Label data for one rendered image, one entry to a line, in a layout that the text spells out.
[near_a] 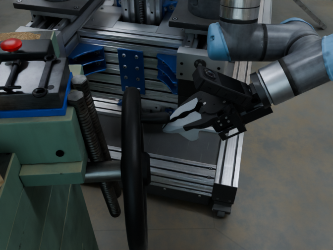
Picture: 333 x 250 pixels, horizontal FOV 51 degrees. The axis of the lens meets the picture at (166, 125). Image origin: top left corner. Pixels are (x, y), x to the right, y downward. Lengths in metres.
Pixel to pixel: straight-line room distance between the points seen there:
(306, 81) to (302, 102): 1.49
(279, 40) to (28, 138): 0.48
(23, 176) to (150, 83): 0.73
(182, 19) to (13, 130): 0.65
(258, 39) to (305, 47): 0.09
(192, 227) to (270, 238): 0.31
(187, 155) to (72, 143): 0.95
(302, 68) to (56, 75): 0.40
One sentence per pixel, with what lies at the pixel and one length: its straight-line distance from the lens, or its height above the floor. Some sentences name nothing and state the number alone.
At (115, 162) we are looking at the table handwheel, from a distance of 0.61.
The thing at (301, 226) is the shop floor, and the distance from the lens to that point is 1.59.
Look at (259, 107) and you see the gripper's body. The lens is 0.69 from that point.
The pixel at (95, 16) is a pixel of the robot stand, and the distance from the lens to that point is 1.28.
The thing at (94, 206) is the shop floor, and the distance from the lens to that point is 1.57.
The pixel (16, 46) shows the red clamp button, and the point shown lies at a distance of 0.56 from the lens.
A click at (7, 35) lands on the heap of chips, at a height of 0.92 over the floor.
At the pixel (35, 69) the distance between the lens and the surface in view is 0.54.
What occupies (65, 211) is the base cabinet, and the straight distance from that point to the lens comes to 0.85.
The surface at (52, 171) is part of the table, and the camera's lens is 0.56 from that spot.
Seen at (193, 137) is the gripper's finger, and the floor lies 0.79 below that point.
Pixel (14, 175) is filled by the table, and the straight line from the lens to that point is 0.56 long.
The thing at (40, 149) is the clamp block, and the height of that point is 0.90.
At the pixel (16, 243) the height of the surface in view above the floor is 0.81.
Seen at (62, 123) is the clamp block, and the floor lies 0.95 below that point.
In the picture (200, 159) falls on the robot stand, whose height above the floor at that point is 0.21.
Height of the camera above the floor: 1.29
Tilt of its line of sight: 44 degrees down
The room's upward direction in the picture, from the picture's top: straight up
